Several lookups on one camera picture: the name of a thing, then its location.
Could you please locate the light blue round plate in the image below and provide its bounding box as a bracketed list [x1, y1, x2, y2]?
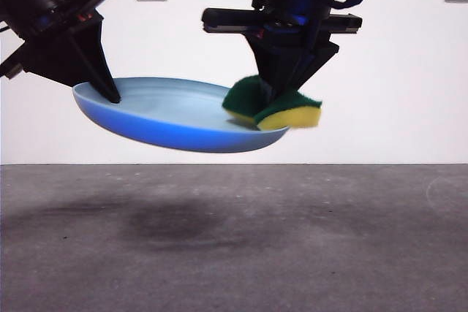
[72, 77, 292, 154]

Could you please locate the yellow sponge with green scourer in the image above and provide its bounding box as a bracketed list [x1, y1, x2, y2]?
[222, 75, 323, 132]

